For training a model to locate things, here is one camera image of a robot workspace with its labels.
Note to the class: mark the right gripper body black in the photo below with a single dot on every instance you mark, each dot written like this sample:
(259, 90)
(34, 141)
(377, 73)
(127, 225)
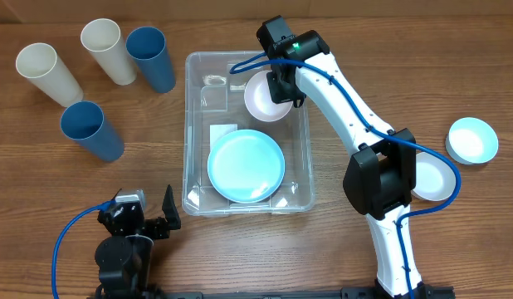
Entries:
(284, 87)

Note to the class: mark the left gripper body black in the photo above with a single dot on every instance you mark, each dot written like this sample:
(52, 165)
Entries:
(158, 228)

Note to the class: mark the pink bowl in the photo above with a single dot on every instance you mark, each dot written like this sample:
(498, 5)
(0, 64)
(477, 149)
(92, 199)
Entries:
(257, 98)

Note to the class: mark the light blue plate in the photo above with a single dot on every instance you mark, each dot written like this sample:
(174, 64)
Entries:
(246, 166)

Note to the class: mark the cream cup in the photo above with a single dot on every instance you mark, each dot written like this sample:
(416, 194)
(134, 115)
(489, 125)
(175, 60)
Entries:
(102, 38)
(40, 64)

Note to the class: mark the grey bowl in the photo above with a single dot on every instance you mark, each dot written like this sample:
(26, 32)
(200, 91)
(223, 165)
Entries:
(435, 181)

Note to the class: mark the light blue bowl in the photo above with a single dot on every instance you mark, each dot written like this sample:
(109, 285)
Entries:
(471, 141)

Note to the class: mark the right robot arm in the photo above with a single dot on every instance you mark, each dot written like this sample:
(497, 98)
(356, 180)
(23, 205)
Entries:
(381, 172)

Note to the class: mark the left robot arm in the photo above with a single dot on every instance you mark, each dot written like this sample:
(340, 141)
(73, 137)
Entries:
(124, 258)

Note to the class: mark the clear plastic storage bin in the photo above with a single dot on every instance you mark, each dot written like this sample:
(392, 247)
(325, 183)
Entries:
(214, 95)

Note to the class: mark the blue cup lower left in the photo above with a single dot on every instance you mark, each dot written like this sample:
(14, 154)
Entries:
(86, 123)

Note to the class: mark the blue cup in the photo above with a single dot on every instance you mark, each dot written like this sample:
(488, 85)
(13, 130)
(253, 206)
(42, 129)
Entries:
(148, 48)
(86, 123)

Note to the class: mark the blue cup top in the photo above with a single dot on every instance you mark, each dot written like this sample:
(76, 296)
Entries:
(148, 48)

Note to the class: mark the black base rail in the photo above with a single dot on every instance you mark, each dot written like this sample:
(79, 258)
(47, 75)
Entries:
(424, 291)

